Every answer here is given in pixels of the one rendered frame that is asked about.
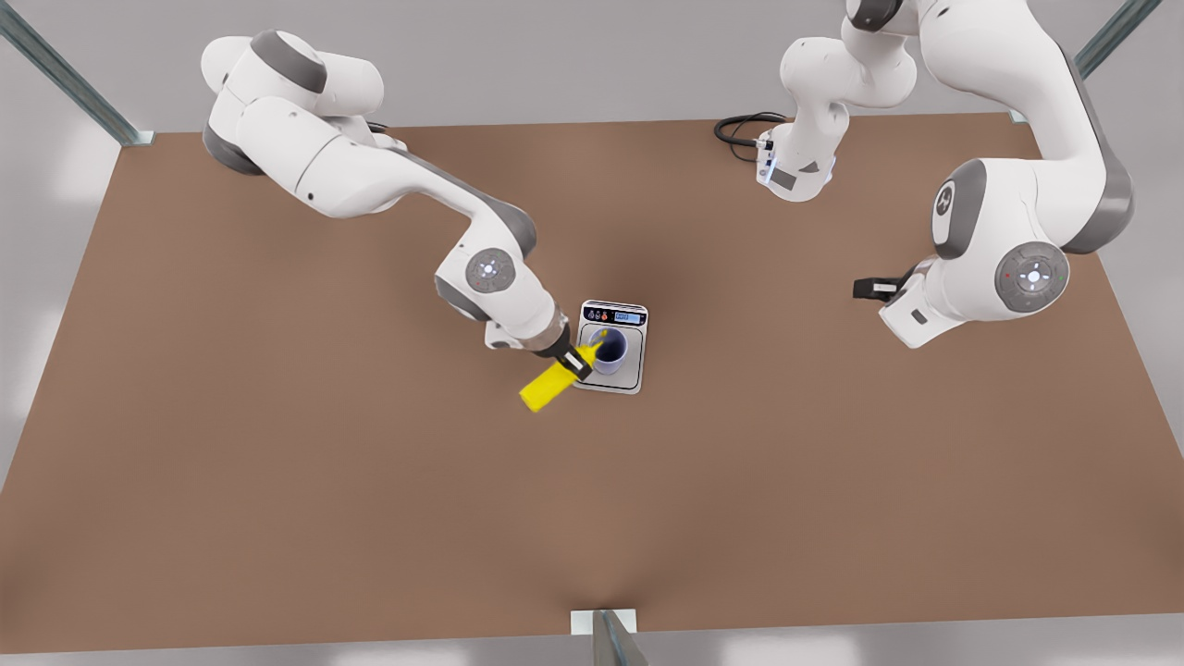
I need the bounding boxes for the yellow sauce bottle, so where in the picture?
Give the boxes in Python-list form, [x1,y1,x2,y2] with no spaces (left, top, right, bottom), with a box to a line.
[519,340,609,415]

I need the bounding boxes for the lavender cup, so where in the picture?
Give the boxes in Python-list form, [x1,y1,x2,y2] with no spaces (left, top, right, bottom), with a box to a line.
[589,327,630,376]

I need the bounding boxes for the silver frame post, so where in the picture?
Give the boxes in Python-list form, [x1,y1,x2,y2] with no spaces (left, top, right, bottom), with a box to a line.
[1010,0,1168,124]
[570,608,650,666]
[0,0,155,148]

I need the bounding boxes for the silver digital kitchen scale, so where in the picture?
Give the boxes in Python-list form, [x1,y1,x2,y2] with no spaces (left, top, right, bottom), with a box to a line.
[573,300,649,397]

